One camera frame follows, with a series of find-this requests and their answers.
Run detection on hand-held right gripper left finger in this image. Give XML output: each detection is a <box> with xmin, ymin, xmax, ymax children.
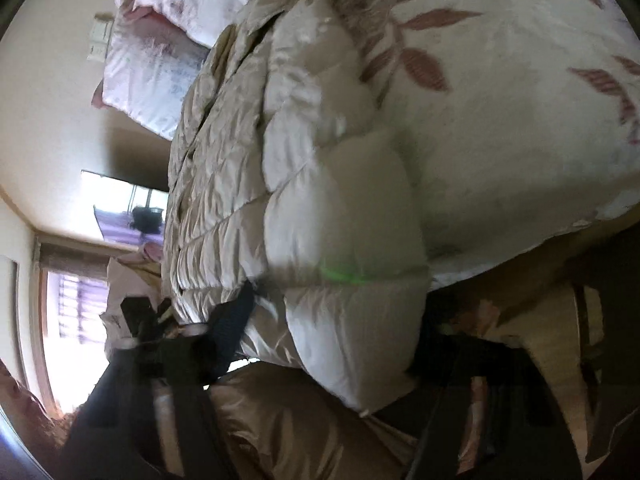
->
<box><xmin>60</xmin><ymin>284</ymin><xmax>257</xmax><ymax>480</ymax></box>

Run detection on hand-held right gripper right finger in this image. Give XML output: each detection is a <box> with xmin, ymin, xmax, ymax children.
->
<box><xmin>404</xmin><ymin>332</ymin><xmax>584</xmax><ymax>480</ymax></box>

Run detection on beige down jacket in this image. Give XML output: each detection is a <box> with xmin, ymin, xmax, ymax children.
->
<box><xmin>160</xmin><ymin>0</ymin><xmax>436</xmax><ymax>480</ymax></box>

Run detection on wooden chair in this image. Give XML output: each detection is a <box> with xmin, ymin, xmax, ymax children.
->
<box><xmin>572</xmin><ymin>247</ymin><xmax>640</xmax><ymax>463</ymax></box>

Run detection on window with curtain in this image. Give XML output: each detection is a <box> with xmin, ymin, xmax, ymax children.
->
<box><xmin>36</xmin><ymin>242</ymin><xmax>115</xmax><ymax>413</ymax></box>

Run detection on bright window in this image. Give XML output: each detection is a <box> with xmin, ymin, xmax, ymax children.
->
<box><xmin>80</xmin><ymin>170</ymin><xmax>171</xmax><ymax>252</ymax></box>

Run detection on floral quilt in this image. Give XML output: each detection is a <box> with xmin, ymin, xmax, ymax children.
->
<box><xmin>280</xmin><ymin>0</ymin><xmax>640</xmax><ymax>291</ymax></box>

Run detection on pink lavender print pillow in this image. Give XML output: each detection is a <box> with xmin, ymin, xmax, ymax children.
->
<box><xmin>92</xmin><ymin>7</ymin><xmax>213</xmax><ymax>141</ymax></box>

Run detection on dark pink cushion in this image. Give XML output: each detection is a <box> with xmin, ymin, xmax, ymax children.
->
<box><xmin>125</xmin><ymin>6</ymin><xmax>163</xmax><ymax>23</ymax></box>

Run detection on white wall switch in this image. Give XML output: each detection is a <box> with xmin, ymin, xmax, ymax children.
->
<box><xmin>86</xmin><ymin>12</ymin><xmax>114</xmax><ymax>64</ymax></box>

